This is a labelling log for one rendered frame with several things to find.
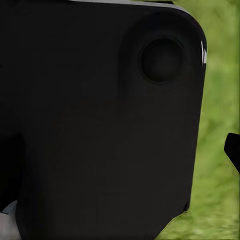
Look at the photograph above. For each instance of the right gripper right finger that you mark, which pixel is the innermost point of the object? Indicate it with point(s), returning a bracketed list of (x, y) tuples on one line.
[(232, 149)]

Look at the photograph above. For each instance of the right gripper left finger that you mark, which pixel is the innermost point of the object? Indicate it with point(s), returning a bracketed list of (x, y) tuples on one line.
[(12, 149)]

